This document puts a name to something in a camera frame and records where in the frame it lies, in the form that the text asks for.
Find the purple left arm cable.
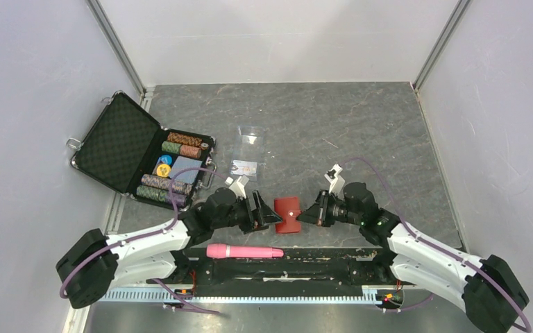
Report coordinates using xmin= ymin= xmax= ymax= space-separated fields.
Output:
xmin=59 ymin=166 xmax=227 ymax=316

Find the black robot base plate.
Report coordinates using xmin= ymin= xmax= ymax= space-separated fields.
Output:
xmin=162 ymin=248 xmax=397 ymax=296

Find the clear plastic card box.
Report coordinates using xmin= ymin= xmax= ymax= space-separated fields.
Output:
xmin=230 ymin=126 xmax=265 ymax=182

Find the blue poker chip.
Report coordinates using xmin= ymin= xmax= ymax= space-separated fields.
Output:
xmin=158 ymin=155 xmax=173 ymax=165

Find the yellow poker chip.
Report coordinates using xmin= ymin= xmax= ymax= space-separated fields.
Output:
xmin=155 ymin=163 xmax=171 ymax=178

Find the blue playing card deck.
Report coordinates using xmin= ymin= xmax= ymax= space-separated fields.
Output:
xmin=169 ymin=156 xmax=202 ymax=184

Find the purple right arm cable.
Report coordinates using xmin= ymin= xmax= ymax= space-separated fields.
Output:
xmin=337 ymin=157 xmax=533 ymax=333

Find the brown poker chip stack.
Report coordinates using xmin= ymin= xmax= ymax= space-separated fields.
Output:
xmin=167 ymin=132 xmax=203 ymax=148

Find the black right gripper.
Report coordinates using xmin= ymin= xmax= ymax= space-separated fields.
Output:
xmin=296 ymin=190 xmax=363 ymax=228

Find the black poker chip case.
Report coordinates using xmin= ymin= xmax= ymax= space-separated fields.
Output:
xmin=70 ymin=91 xmax=216 ymax=210

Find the purple poker chip stack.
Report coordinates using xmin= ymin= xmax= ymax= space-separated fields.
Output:
xmin=141 ymin=174 xmax=192 ymax=196

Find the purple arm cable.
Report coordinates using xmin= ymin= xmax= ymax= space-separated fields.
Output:
xmin=59 ymin=166 xmax=227 ymax=316
xmin=337 ymin=157 xmax=533 ymax=333

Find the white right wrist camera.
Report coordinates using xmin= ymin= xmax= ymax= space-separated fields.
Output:
xmin=324 ymin=164 xmax=345 ymax=196

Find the right aluminium frame post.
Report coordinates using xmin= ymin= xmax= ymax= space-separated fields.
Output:
xmin=412 ymin=0 xmax=472 ymax=94

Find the toothed aluminium rail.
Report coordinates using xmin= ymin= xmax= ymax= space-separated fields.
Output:
xmin=100 ymin=287 xmax=399 ymax=306

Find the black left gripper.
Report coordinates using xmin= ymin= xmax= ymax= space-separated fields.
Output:
xmin=212 ymin=190 xmax=282 ymax=234

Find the aluminium frame post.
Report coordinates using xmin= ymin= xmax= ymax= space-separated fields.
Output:
xmin=412 ymin=0 xmax=472 ymax=94
xmin=85 ymin=0 xmax=146 ymax=96

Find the green poker chip stack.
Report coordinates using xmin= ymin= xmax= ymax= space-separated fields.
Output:
xmin=136 ymin=185 xmax=187 ymax=207

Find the pink cylindrical wand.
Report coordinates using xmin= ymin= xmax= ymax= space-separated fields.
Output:
xmin=206 ymin=244 xmax=284 ymax=259

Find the red leather card holder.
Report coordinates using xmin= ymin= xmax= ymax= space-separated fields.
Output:
xmin=274 ymin=196 xmax=301 ymax=234

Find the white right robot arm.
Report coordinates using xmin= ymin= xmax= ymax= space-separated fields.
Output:
xmin=297 ymin=182 xmax=530 ymax=332

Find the green and brown chip stack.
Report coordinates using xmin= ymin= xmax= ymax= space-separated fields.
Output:
xmin=161 ymin=141 xmax=202 ymax=159

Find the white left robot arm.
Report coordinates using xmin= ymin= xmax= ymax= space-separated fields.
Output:
xmin=56 ymin=187 xmax=282 ymax=309

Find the left aluminium frame post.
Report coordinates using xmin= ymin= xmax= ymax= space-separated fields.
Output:
xmin=85 ymin=0 xmax=146 ymax=96

